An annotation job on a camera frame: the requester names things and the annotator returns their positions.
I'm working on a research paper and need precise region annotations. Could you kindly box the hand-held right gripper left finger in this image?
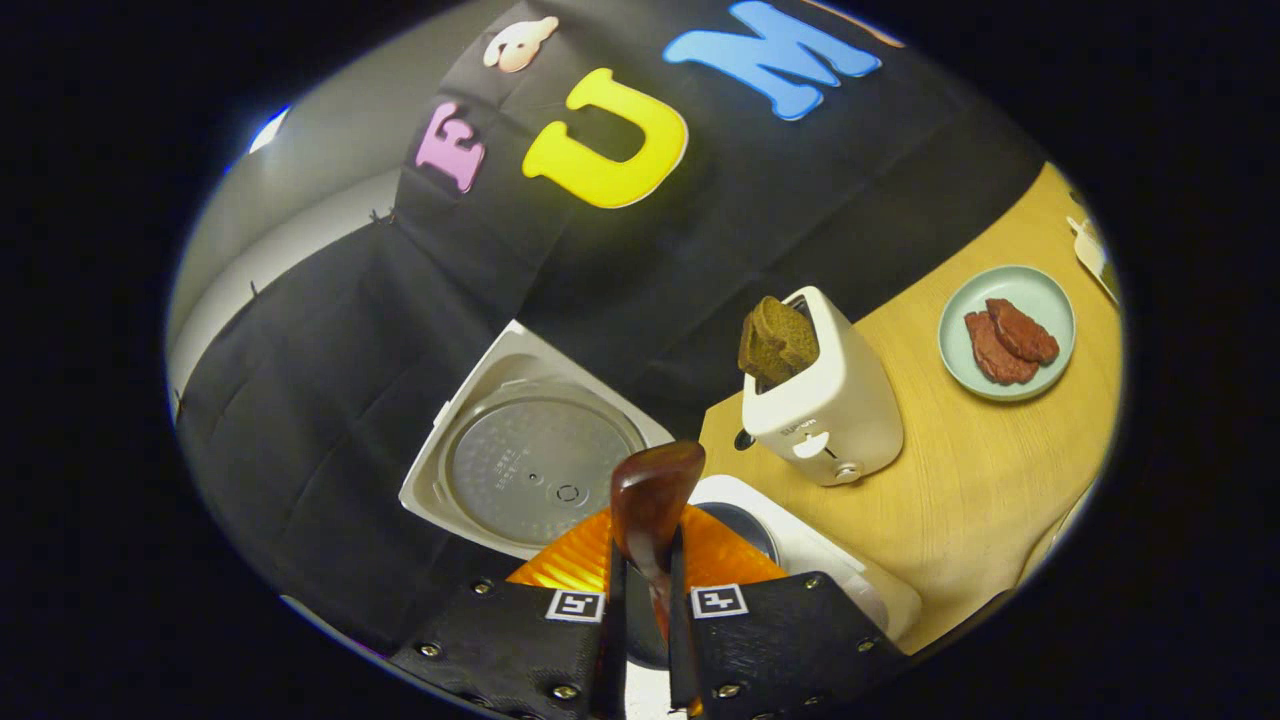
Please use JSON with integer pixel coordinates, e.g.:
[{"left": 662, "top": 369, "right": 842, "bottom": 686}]
[{"left": 388, "top": 505, "right": 626, "bottom": 720}]

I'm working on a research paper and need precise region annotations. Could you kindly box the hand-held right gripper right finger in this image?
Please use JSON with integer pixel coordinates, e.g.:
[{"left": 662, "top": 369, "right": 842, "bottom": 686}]
[{"left": 668, "top": 505, "right": 906, "bottom": 720}]

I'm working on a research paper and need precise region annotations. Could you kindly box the white rice cooker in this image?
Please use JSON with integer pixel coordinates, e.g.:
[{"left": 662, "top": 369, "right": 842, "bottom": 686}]
[{"left": 398, "top": 320, "right": 923, "bottom": 720}]

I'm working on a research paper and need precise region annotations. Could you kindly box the brown wooden spoon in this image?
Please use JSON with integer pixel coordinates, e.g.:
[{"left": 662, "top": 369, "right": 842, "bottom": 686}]
[{"left": 610, "top": 440, "right": 707, "bottom": 643}]

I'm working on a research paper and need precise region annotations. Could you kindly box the white toaster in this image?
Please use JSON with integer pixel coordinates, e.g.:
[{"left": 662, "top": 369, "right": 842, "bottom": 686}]
[{"left": 741, "top": 286, "right": 905, "bottom": 488}]

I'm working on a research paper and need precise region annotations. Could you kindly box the black backdrop cloth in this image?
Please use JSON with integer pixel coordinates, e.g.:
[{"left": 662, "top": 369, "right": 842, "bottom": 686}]
[{"left": 175, "top": 0, "right": 1046, "bottom": 656}]

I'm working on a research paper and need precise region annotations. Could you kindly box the red meat slice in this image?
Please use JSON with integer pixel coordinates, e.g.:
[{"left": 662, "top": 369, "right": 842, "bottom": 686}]
[
  {"left": 965, "top": 310, "right": 1041, "bottom": 386},
  {"left": 986, "top": 298, "right": 1060, "bottom": 365}
]

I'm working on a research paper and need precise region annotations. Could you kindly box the pale green plate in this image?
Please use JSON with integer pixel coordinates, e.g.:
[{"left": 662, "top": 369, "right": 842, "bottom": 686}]
[{"left": 938, "top": 265, "right": 1076, "bottom": 403}]

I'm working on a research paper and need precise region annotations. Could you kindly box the white divided grain dish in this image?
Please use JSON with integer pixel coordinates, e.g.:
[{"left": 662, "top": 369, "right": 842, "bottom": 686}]
[{"left": 1066, "top": 213, "right": 1120, "bottom": 303}]

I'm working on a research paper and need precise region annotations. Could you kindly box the ceiling light panel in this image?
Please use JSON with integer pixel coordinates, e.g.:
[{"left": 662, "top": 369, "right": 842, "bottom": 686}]
[{"left": 248, "top": 104, "right": 293, "bottom": 153}]

